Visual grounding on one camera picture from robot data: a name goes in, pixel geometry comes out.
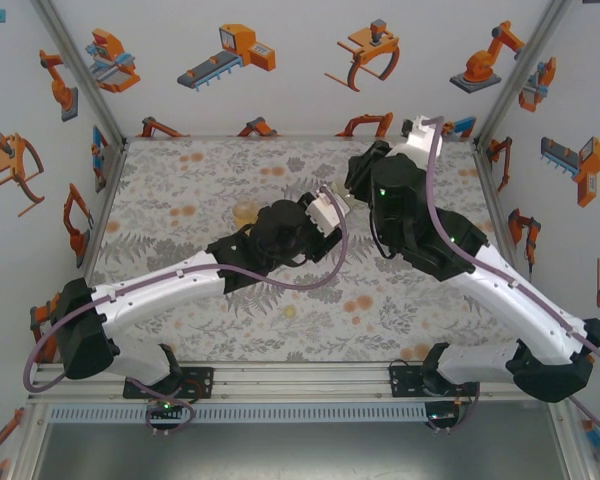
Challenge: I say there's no floral patterned table mat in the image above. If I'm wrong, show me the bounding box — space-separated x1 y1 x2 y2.
87 137 536 364

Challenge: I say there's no small circuit board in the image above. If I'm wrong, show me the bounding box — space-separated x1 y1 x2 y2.
426 407 459 426
147 399 186 421

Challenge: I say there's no aluminium side rail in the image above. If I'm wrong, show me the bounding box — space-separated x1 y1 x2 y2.
472 139 536 351
82 139 131 286

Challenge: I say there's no aluminium front rail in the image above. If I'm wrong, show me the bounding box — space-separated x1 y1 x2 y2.
27 360 571 404

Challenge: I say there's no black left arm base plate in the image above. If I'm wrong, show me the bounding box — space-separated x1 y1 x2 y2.
124 366 216 401

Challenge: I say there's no aluminium corner post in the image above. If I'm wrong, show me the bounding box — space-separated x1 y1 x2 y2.
474 0 576 146
29 0 130 146

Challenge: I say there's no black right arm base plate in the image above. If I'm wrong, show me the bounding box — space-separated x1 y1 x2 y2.
388 363 426 399

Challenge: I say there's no grey corner bracket plate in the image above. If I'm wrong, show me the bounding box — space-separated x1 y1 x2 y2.
93 142 127 195

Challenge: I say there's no slotted grey cable duct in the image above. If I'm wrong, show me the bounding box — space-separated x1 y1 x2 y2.
47 403 429 425

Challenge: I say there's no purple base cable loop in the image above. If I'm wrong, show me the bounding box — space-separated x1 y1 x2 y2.
129 379 197 437
426 382 482 436

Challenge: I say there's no aluminium lower frame post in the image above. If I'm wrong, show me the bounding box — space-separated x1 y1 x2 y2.
549 399 599 480
7 402 51 480

